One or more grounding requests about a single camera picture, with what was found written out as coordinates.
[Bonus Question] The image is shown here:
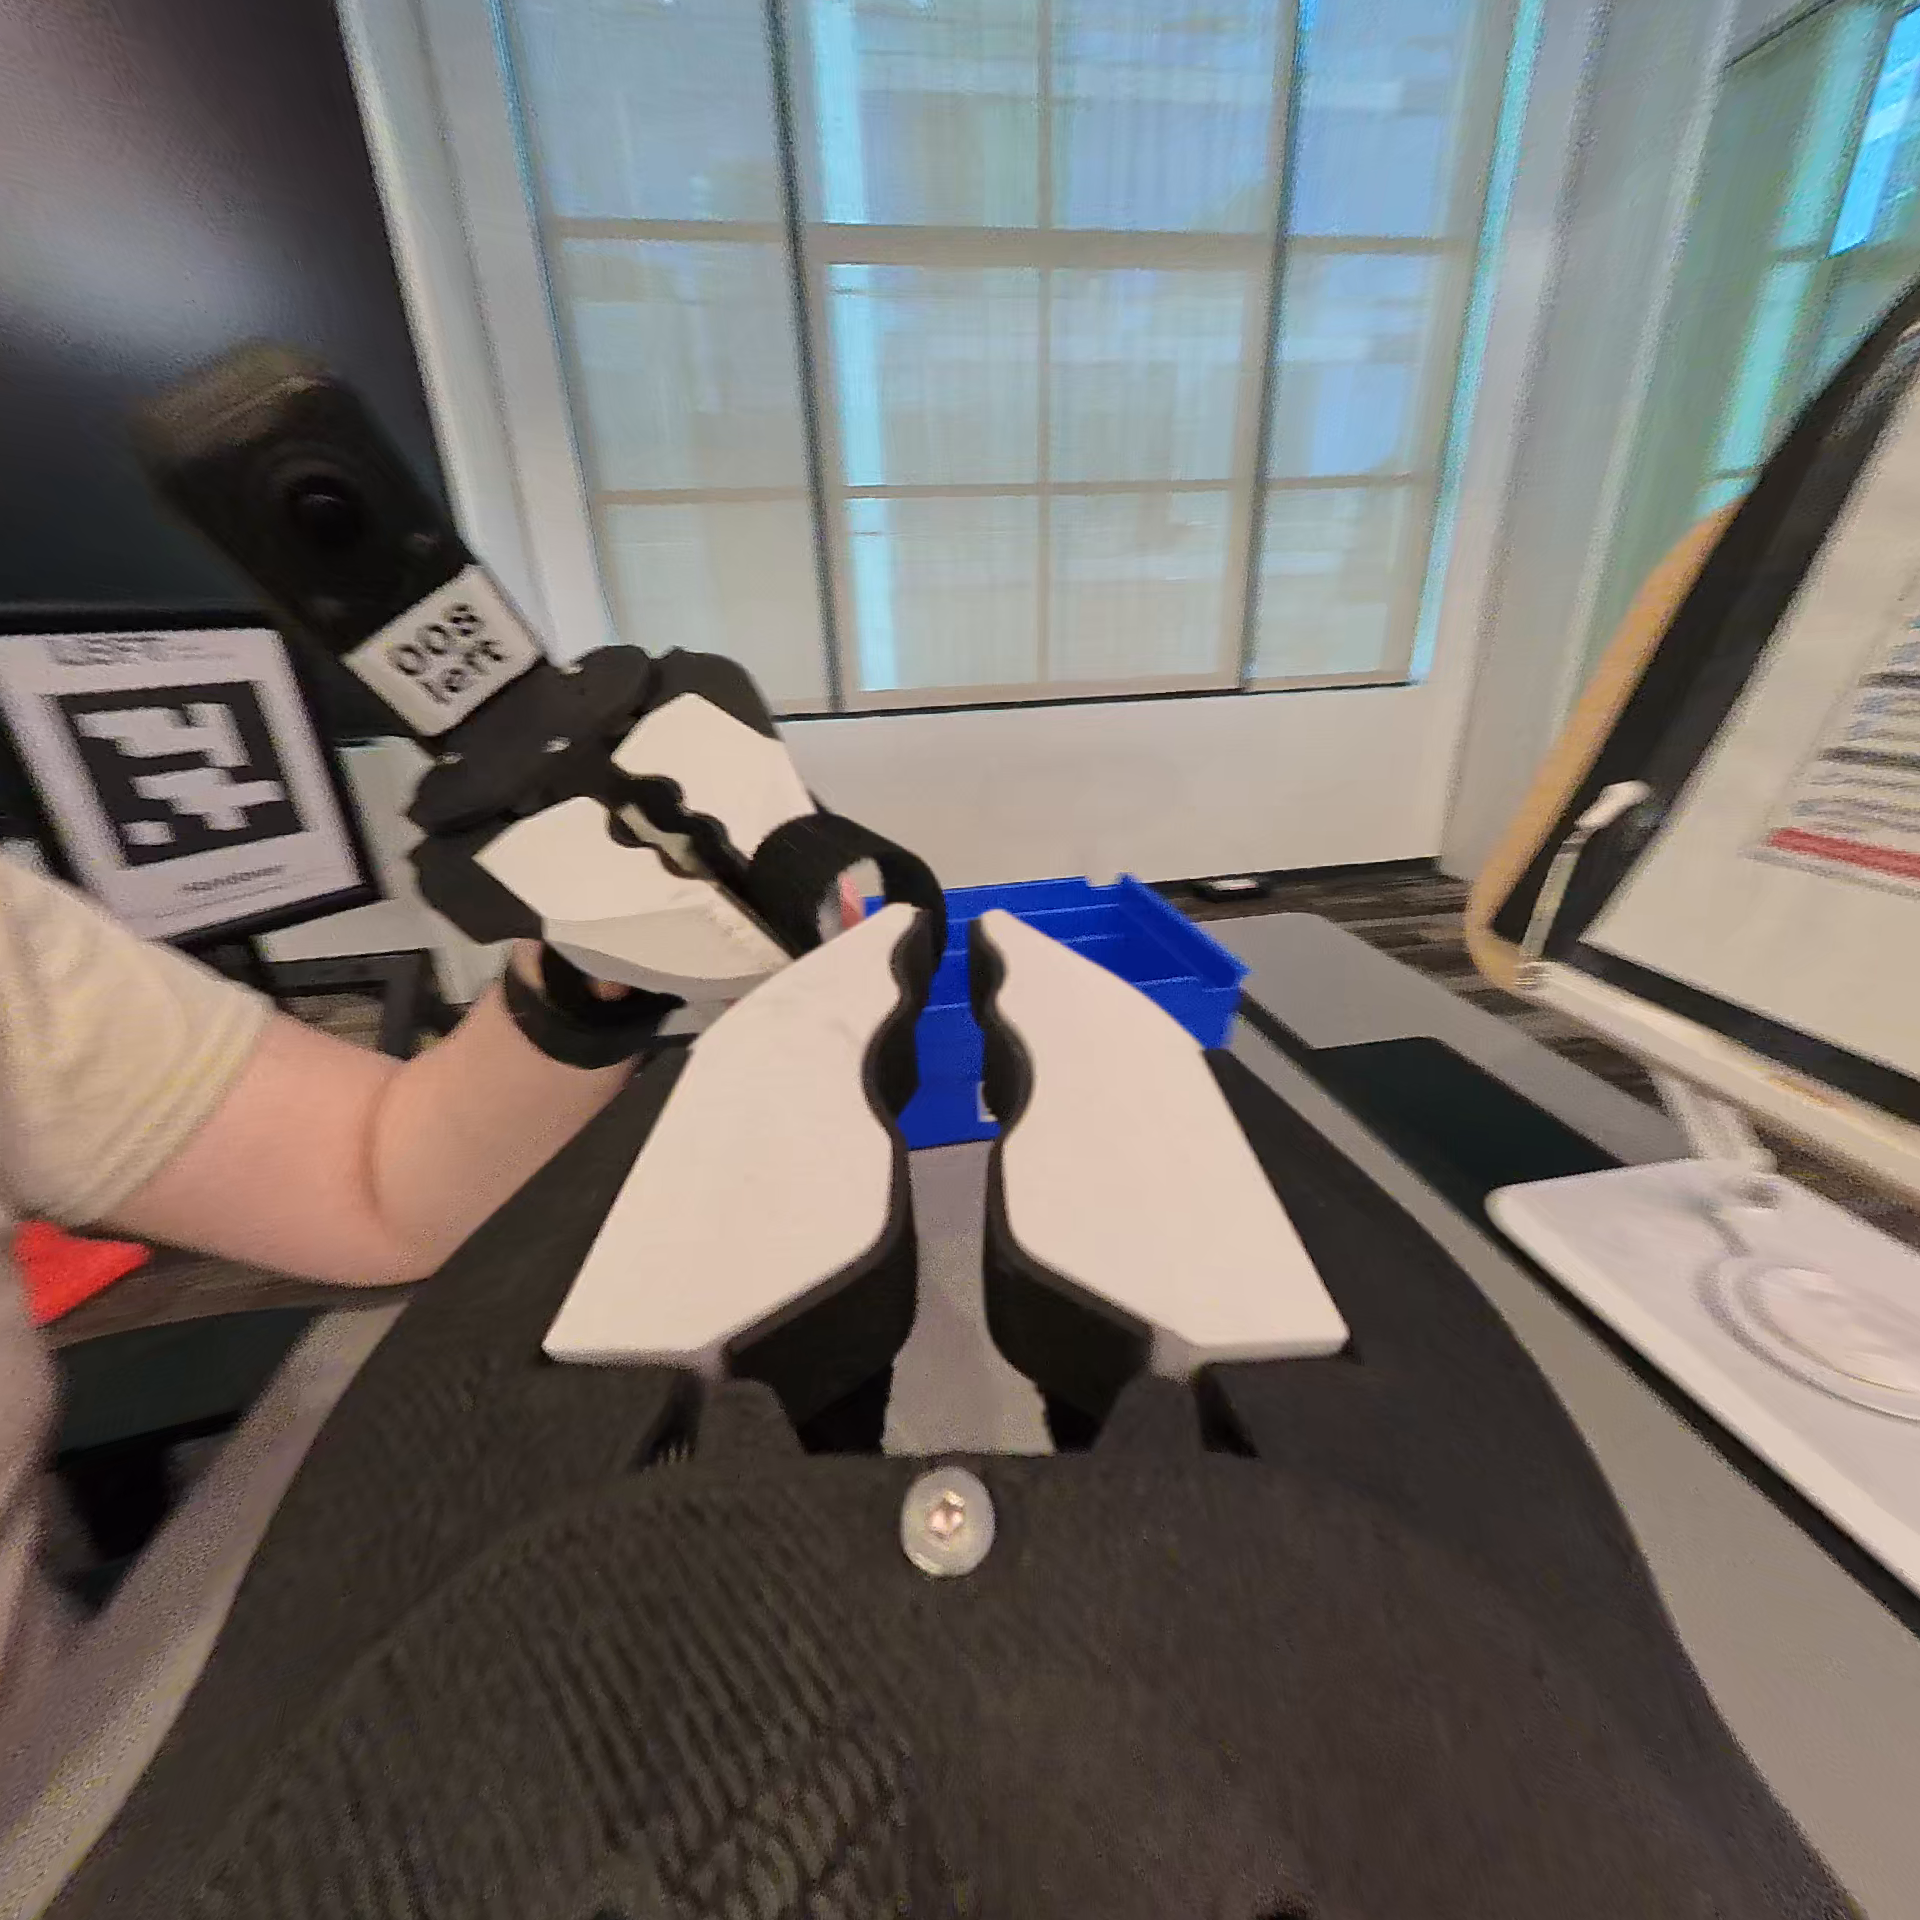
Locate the grey mat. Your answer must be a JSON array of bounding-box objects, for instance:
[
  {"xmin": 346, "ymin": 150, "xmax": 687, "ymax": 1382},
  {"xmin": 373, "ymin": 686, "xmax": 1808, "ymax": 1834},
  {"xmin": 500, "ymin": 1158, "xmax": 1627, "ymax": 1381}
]
[{"xmin": 1200, "ymin": 910, "xmax": 1504, "ymax": 1051}]

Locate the tilted display board wooden back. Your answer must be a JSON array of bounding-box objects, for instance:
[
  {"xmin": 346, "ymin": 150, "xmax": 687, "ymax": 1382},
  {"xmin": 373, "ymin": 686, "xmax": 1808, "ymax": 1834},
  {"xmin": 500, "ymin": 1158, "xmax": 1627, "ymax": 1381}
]
[{"xmin": 1466, "ymin": 282, "xmax": 1920, "ymax": 1194}]

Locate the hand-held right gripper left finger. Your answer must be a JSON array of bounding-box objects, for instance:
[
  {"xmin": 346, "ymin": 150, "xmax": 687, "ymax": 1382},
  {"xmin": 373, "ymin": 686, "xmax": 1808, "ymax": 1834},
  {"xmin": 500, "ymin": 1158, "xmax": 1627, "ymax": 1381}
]
[{"xmin": 543, "ymin": 903, "xmax": 922, "ymax": 1374}]

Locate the blue plastic bin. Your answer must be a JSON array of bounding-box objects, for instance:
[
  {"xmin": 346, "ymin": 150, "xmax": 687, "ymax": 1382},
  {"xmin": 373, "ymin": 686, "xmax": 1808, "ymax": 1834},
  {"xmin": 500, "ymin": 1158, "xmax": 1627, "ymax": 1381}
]
[{"xmin": 861, "ymin": 874, "xmax": 1250, "ymax": 1151}]

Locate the orange-red object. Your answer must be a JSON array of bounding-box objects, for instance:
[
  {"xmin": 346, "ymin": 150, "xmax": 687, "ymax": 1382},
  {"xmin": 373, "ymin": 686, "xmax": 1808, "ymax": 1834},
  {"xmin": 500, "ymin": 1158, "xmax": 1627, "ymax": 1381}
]
[{"xmin": 12, "ymin": 1219, "xmax": 156, "ymax": 1328}]

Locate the black fabric band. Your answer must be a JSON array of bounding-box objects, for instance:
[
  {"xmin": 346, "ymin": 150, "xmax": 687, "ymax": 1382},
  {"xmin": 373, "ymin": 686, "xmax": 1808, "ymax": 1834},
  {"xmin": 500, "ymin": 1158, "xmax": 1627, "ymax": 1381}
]
[{"xmin": 747, "ymin": 813, "xmax": 951, "ymax": 965}]

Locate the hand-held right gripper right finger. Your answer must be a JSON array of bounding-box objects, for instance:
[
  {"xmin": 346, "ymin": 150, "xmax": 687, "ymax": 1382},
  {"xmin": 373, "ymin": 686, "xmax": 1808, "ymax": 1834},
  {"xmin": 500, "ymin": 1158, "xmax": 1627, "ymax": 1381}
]
[{"xmin": 968, "ymin": 910, "xmax": 1352, "ymax": 1382}]

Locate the narrow side window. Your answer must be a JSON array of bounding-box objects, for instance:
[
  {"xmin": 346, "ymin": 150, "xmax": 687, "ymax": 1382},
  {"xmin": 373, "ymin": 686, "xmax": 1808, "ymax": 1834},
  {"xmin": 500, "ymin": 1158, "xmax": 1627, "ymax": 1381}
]
[{"xmin": 1707, "ymin": 0, "xmax": 1920, "ymax": 500}]

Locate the framed black-and-white marker sign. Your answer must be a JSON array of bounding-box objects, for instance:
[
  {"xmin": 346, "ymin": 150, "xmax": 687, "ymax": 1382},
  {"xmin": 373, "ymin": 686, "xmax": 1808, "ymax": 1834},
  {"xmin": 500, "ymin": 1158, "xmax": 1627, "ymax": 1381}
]
[{"xmin": 0, "ymin": 606, "xmax": 380, "ymax": 943}]

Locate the person's left hand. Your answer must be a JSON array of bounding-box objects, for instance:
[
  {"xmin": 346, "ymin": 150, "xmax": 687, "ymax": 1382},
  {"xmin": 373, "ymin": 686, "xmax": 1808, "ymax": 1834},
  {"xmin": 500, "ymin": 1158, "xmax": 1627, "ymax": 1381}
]
[{"xmin": 515, "ymin": 948, "xmax": 687, "ymax": 1066}]

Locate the person's left forearm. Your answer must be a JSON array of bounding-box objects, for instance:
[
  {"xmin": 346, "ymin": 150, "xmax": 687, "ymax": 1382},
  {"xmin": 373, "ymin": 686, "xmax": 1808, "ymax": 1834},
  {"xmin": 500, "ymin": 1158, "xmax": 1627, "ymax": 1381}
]
[{"xmin": 0, "ymin": 860, "xmax": 663, "ymax": 1287}]

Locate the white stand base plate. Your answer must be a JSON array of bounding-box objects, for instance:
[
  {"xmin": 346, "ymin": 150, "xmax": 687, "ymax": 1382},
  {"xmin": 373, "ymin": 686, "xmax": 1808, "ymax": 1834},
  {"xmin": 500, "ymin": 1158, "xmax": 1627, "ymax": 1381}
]
[{"xmin": 1485, "ymin": 1158, "xmax": 1920, "ymax": 1595}]

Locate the grey desk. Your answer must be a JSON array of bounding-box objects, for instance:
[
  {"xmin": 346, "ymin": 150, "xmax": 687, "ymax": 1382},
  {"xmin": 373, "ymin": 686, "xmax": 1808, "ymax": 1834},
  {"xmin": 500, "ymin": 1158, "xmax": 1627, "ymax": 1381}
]
[{"xmin": 90, "ymin": 910, "xmax": 1920, "ymax": 1920}]

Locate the dark wooden side table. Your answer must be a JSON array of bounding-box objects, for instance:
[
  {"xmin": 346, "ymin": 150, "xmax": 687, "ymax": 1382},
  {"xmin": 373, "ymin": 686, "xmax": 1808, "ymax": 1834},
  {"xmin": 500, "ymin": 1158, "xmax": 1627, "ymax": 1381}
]
[{"xmin": 29, "ymin": 1248, "xmax": 429, "ymax": 1359}]

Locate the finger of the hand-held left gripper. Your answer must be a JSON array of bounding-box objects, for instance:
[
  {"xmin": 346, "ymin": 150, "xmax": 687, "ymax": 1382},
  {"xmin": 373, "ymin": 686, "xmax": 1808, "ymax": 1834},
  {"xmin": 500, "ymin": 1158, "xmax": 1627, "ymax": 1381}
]
[
  {"xmin": 606, "ymin": 691, "xmax": 822, "ymax": 888},
  {"xmin": 477, "ymin": 790, "xmax": 800, "ymax": 1000}
]

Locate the large gridded window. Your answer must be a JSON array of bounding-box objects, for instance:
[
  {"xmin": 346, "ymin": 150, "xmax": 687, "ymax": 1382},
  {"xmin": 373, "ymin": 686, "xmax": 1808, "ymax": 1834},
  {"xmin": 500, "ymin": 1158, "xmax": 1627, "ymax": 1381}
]
[{"xmin": 496, "ymin": 0, "xmax": 1509, "ymax": 716}]

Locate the black desk mat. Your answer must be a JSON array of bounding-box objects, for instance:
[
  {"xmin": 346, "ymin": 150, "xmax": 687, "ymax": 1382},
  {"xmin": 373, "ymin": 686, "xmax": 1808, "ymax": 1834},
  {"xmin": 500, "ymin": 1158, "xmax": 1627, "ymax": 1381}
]
[{"xmin": 1242, "ymin": 1030, "xmax": 1671, "ymax": 1191}]

